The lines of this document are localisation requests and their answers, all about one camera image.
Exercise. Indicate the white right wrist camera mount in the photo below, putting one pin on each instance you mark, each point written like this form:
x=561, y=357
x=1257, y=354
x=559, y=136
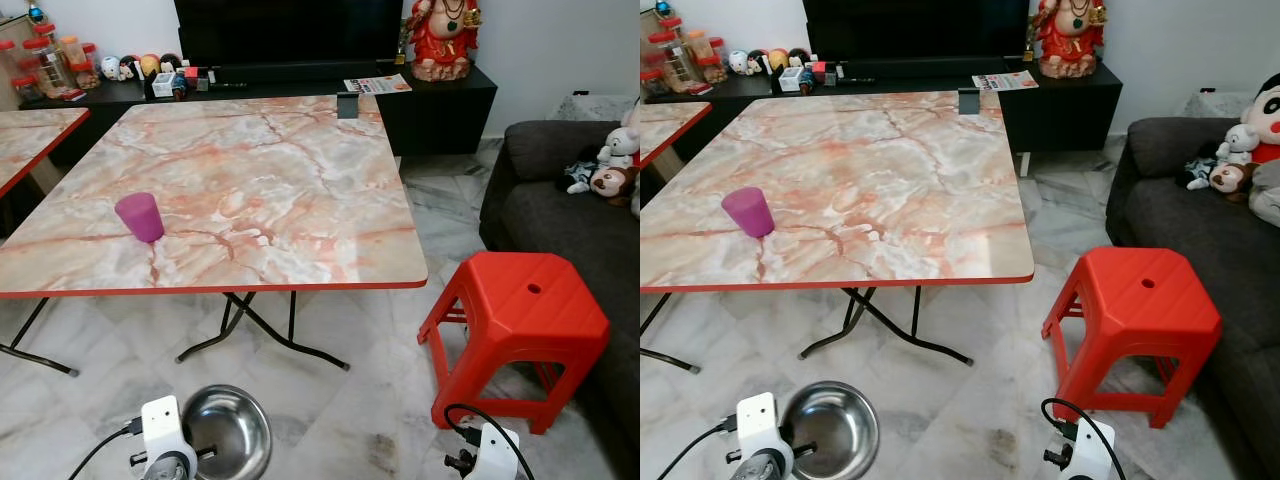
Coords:
x=1088, y=450
x=497, y=455

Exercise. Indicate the black and white plush toy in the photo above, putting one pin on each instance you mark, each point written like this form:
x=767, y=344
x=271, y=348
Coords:
x=1200, y=167

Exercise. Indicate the yellow round figurine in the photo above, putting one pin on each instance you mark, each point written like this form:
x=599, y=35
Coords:
x=777, y=60
x=149, y=65

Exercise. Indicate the small dark grey holder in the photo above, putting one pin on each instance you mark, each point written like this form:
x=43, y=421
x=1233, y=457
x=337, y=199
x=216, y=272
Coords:
x=348, y=105
x=969, y=100

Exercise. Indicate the small white box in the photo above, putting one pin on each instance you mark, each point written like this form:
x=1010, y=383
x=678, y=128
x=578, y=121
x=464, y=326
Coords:
x=163, y=85
x=792, y=80

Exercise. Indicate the red lidded plastic jar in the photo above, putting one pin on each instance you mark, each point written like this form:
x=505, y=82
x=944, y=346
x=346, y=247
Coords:
x=678, y=62
x=47, y=68
x=702, y=48
x=72, y=52

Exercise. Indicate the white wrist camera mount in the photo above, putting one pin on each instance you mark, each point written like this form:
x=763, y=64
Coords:
x=760, y=422
x=497, y=455
x=163, y=425
x=1088, y=450

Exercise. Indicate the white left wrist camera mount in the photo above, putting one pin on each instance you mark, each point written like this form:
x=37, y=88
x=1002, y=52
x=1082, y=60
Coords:
x=163, y=425
x=760, y=422

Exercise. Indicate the printed paper leaflet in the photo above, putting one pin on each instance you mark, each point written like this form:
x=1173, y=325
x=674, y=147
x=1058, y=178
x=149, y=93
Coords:
x=1004, y=80
x=377, y=84

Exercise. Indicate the red plastic stool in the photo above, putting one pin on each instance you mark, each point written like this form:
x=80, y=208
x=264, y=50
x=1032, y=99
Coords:
x=520, y=300
x=1130, y=295

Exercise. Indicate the dark grey sofa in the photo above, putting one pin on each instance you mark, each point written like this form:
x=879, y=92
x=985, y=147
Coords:
x=1180, y=240
x=540, y=215

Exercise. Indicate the dark round figurine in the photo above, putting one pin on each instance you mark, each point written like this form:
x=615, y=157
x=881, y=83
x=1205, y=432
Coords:
x=171, y=63
x=798, y=57

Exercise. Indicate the white round figurine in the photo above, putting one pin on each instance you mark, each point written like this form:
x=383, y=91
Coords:
x=110, y=68
x=739, y=63

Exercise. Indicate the large steel bowl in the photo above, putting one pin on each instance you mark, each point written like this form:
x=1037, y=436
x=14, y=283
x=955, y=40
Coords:
x=235, y=430
x=835, y=425

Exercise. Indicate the marble top folding table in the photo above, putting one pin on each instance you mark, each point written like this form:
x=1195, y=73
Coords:
x=880, y=190
x=665, y=125
x=30, y=140
x=250, y=190

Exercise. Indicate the red laughing buddha statue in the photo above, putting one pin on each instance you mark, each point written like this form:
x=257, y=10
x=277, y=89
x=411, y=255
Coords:
x=443, y=40
x=1070, y=38

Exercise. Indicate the brown monkey plush toy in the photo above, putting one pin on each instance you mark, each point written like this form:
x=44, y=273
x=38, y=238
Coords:
x=612, y=181
x=1232, y=178

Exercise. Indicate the purple plastic cup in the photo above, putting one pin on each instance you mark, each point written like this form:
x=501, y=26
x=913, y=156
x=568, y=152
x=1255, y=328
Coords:
x=141, y=217
x=750, y=211

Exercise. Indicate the cartoon boy plush toy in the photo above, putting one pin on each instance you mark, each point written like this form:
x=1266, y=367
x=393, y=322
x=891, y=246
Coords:
x=1268, y=112

